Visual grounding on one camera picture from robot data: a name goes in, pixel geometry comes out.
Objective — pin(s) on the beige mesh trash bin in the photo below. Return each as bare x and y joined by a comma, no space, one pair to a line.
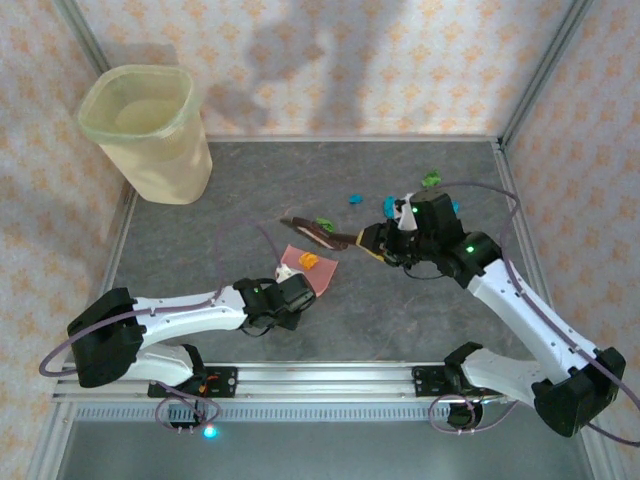
165,175

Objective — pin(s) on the green paper scrap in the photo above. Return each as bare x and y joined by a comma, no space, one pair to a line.
431,178
326,222

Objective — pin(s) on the brown cartoon face brush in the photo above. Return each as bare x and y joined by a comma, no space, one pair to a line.
315,232

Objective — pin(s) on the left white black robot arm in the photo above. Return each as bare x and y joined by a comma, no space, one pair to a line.
190,315

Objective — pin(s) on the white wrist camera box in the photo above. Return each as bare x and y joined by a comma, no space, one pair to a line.
407,220
283,272

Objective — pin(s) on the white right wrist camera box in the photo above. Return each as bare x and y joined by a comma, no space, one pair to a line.
407,220

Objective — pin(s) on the black controller box with light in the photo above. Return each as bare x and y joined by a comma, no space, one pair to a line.
200,425

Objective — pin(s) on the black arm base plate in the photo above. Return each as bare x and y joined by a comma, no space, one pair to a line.
427,380
225,380

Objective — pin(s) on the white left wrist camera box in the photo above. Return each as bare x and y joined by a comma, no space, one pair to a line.
283,272

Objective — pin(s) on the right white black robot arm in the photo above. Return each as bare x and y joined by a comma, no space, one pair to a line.
520,315

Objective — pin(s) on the black round device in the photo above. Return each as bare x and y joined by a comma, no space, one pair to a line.
465,417

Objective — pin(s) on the translucent yellow bin liner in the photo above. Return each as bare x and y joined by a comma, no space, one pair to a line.
91,127

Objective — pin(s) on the aluminium table edge rail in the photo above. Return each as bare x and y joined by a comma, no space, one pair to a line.
111,260
506,170

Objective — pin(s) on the orange paper scrap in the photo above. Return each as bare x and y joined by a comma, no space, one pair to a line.
308,260

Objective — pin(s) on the pink plastic dustpan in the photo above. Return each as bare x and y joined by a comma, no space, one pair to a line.
325,272

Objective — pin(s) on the aluminium mounting rail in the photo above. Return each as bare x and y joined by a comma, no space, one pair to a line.
325,382

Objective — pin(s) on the aluminium frame post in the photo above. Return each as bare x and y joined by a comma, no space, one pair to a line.
544,70
84,35

